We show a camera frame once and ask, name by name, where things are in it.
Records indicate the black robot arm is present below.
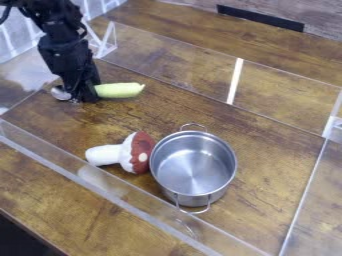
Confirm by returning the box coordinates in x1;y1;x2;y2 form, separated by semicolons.
0;0;102;103

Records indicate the clear acrylic front barrier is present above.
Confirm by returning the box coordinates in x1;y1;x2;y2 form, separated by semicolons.
0;119;270;256

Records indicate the plush brown white mushroom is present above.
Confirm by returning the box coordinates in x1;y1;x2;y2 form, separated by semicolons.
86;131;155;174

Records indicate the stainless steel pot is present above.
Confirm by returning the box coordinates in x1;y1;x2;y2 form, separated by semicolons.
150;123;238;214

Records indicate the clear acrylic triangle stand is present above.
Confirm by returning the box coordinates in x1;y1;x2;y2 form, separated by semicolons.
84;22;118;59

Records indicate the black wall strip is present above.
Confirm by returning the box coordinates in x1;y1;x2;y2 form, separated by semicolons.
217;4;305;32

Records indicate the green handled metal spoon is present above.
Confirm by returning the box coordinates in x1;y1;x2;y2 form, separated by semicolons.
51;82;146;101

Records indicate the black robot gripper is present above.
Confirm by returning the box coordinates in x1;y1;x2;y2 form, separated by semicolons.
38;38;102;103

